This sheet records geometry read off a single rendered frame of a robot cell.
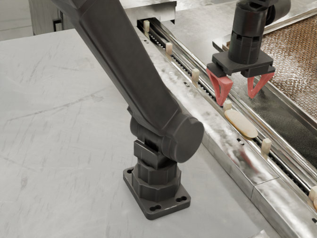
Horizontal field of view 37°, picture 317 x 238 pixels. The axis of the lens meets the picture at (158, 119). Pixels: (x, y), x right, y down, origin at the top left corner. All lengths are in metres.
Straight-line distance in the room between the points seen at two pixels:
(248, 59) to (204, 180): 0.24
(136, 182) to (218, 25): 0.75
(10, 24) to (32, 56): 2.12
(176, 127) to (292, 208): 0.25
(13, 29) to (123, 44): 2.76
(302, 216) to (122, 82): 0.38
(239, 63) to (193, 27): 0.55
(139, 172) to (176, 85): 0.32
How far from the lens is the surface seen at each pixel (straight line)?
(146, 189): 0.81
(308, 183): 0.89
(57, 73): 1.19
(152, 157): 0.77
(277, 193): 0.83
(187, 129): 0.73
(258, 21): 0.85
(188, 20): 1.46
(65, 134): 0.99
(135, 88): 0.63
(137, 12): 1.30
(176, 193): 0.84
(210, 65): 0.90
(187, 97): 1.02
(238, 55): 0.88
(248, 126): 0.97
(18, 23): 3.38
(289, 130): 1.05
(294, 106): 0.99
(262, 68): 0.90
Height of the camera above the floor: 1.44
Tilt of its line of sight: 37 degrees down
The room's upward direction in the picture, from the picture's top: 3 degrees clockwise
